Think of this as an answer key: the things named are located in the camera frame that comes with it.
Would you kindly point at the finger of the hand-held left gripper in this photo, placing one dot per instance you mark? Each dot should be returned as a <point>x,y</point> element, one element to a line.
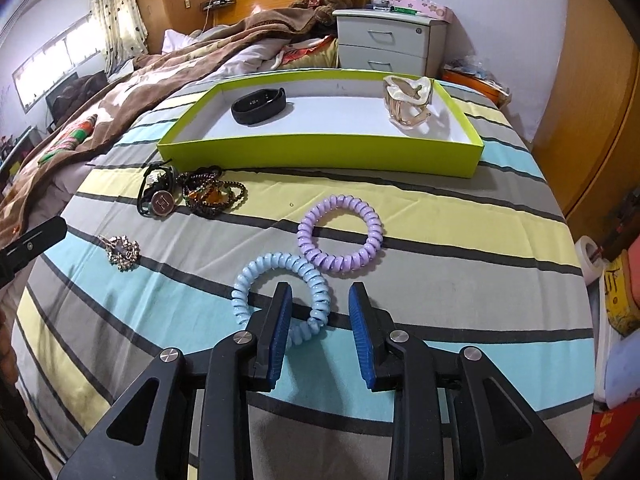
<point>30,247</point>

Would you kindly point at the white tape roll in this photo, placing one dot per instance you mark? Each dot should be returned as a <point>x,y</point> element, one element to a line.
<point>585,255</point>

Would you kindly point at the olive pillow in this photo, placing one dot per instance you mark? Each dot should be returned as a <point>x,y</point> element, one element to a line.
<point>312,55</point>

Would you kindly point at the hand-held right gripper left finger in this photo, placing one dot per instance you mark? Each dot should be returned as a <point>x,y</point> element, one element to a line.
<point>277,340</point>

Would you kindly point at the wooden wardrobe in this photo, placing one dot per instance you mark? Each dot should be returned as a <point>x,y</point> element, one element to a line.
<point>590,110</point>

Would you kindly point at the black fitness band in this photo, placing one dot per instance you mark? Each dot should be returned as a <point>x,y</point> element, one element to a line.
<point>250,108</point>

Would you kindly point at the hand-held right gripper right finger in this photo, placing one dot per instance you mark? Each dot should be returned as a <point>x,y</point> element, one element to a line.
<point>362,340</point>

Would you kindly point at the orange basin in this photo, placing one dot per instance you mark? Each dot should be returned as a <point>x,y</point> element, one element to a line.
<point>475,82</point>

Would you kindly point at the yellow printed bag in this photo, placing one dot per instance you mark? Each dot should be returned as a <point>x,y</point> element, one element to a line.
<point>622,290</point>

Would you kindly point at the grey drawer nightstand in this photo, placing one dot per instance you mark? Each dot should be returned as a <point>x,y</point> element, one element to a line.
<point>385,40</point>

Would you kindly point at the translucent hair claw clip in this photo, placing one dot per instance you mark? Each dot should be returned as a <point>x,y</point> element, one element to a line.
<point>400,110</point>

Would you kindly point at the pink flowered box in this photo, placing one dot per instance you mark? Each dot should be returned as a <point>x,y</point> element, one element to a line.
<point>430,10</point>

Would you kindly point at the patterned curtain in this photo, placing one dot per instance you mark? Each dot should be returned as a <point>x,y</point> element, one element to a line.
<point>117,20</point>

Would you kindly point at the power strip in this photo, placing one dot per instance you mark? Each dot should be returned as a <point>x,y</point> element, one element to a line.
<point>220,0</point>

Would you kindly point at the window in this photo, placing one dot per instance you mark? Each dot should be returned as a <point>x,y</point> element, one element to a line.
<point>50,60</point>

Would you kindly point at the bed with brown blanket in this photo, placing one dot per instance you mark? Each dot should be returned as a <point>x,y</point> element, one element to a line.
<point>150,90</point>

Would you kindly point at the green cardboard tray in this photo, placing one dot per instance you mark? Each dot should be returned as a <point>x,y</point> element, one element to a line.
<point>320,152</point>

